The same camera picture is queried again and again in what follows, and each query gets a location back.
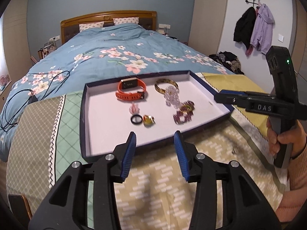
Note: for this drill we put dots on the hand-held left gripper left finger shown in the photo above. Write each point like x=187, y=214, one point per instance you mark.
x=129, y=151

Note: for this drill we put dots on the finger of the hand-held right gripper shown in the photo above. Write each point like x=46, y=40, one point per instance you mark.
x=232, y=92
x=230, y=100

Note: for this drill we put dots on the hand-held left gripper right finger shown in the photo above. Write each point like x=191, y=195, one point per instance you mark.
x=179, y=151

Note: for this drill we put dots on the pink flower ornament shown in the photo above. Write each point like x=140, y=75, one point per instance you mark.
x=133, y=108

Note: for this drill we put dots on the dark blue cardboard box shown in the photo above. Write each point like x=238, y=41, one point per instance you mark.
x=105, y=115

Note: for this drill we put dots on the person's right forearm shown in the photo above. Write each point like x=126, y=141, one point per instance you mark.
x=296, y=184

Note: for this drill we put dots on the person's right hand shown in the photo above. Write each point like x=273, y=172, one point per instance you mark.
x=298, y=140

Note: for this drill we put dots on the pile of dark clothes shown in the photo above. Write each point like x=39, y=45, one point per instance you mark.
x=227, y=61

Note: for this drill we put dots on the green yellow patchwork blanket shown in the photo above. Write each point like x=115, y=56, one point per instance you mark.
x=156, y=191

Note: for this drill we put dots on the orange smartwatch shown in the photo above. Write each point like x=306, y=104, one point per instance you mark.
x=129, y=93

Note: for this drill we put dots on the purple jacket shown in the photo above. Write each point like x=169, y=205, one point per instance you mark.
x=262, y=28

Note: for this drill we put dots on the black coat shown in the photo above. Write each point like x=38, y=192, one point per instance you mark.
x=244, y=28

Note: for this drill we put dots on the tortoiseshell bangle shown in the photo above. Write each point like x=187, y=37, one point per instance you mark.
x=158, y=87

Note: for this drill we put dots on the black coat rack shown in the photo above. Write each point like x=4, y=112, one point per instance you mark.
x=253, y=1

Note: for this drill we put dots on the bed with floral duvet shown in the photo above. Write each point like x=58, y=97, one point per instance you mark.
x=108, y=50

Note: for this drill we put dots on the black charger adapter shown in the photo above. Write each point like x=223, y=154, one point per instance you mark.
x=33, y=100

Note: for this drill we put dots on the dark brown-edged object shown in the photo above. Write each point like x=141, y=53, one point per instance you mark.
x=19, y=206

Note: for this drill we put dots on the white patterned pillow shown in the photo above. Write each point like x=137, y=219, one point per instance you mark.
x=91, y=25
x=126, y=21

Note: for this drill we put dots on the nightstand bottles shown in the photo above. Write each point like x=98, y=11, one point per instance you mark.
x=46, y=49

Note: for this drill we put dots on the wooden headboard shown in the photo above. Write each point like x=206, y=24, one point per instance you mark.
x=108, y=16

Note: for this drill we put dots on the white light switch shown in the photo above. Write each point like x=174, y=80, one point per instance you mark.
x=281, y=37

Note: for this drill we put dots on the white wall socket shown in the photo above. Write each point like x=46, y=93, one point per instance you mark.
x=164, y=26
x=54, y=38

